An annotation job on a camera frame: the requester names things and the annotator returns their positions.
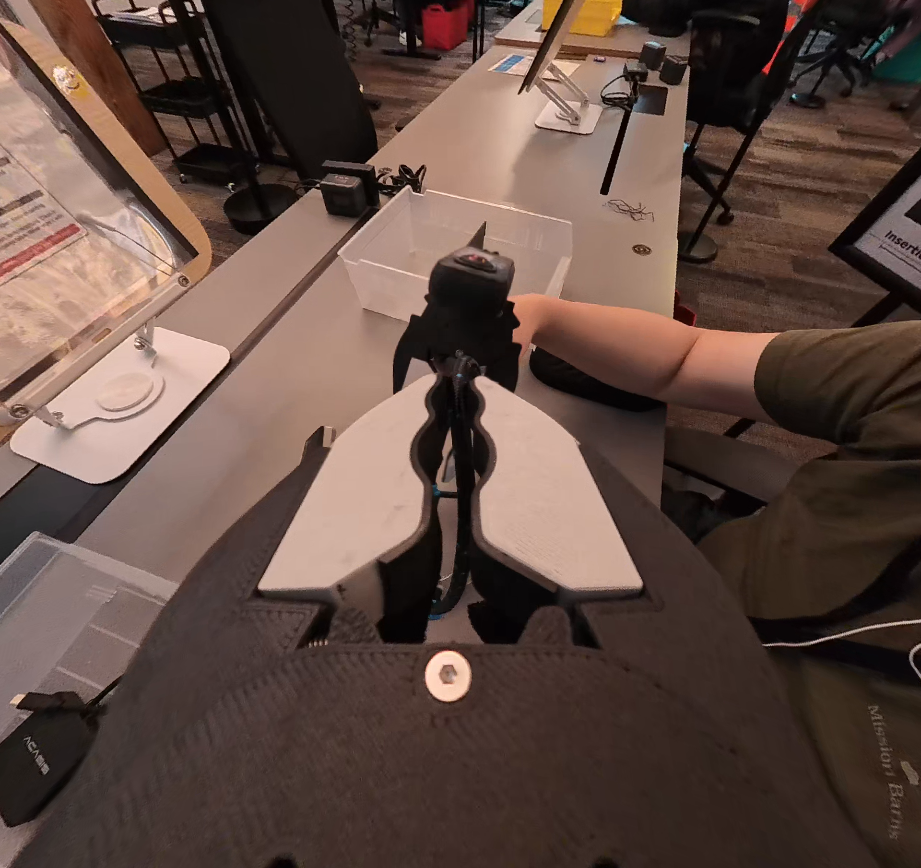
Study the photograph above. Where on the yellow plastic bin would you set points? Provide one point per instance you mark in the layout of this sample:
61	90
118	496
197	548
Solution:
597	15

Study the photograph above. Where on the clear plastic bin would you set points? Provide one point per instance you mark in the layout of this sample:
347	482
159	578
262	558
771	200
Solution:
403	263

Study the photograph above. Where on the framed marker sign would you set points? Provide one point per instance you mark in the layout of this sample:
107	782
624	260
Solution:
899	242

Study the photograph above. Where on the black utility cart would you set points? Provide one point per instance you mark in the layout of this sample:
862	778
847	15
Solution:
173	98

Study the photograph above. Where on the clear lidded plastic box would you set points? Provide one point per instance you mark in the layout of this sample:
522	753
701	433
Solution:
72	594

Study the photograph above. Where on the black mesh wrist rest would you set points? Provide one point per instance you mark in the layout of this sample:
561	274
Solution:
597	389

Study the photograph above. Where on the white stand base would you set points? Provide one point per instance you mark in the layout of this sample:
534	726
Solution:
180	378

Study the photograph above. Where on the wooden beam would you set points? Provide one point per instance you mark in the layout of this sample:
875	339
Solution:
72	33

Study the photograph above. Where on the person's olive shirt torso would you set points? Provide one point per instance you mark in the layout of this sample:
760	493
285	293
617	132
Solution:
849	486

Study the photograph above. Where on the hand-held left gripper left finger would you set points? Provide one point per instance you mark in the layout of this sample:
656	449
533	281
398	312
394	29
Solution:
352	515

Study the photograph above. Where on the yellow smiley sticker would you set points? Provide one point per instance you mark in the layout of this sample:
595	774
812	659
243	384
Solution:
70	82

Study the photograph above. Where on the blue paper sheet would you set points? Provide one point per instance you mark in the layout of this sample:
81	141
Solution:
512	63

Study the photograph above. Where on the red box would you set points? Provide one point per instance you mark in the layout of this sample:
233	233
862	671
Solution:
445	27

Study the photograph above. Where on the tilted board on white stand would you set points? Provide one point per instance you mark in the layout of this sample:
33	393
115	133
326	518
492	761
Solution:
568	118

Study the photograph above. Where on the black power adapter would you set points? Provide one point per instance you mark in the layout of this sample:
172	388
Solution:
345	195
676	70
652	55

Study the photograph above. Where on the dark red object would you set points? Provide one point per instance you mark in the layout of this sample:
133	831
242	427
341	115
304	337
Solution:
687	316

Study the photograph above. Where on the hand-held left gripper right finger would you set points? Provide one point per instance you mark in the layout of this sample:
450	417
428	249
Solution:
554	515

